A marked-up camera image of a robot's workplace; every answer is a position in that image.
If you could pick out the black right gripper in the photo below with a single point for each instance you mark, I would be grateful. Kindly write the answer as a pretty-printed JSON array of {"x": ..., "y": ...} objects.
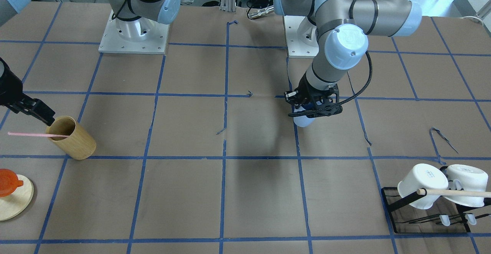
[{"x": 10, "y": 86}]

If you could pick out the white mug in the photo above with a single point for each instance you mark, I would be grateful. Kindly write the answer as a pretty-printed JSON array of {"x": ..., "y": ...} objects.
[
  {"x": 467, "y": 178},
  {"x": 422, "y": 176}
]

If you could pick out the orange plastic cup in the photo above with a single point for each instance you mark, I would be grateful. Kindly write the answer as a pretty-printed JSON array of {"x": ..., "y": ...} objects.
[{"x": 9, "y": 182}]

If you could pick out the white mug far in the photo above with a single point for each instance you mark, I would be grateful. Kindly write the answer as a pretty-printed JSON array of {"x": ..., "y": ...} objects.
[{"x": 467, "y": 178}]

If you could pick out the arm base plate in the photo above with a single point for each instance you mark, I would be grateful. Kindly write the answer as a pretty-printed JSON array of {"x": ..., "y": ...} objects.
[
  {"x": 300, "y": 36},
  {"x": 142, "y": 36}
]

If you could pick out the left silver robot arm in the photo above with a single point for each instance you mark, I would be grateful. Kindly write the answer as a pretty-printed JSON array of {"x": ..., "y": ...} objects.
[{"x": 343, "y": 27}]

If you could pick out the white mug near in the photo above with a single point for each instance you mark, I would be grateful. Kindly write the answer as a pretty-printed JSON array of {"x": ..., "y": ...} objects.
[{"x": 422, "y": 176}]

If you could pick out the wooden cylinder holder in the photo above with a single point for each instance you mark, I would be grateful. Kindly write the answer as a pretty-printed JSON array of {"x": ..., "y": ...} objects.
[{"x": 75, "y": 140}]

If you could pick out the black wire mug rack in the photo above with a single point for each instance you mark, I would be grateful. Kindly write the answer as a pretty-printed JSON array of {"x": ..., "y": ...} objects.
[{"x": 427, "y": 211}]

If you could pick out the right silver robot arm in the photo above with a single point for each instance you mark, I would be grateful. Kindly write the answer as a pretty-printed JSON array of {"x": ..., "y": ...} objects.
[{"x": 160, "y": 11}]

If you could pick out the wooden cup tree stand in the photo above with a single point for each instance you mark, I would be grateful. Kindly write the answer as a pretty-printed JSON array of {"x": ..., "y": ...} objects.
[{"x": 13, "y": 204}]

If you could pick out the light blue plastic cup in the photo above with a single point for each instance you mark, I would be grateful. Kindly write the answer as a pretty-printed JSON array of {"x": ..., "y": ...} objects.
[{"x": 302, "y": 121}]

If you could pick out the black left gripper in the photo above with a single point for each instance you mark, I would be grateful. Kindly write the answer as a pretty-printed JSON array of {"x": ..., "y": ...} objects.
[{"x": 305, "y": 86}]

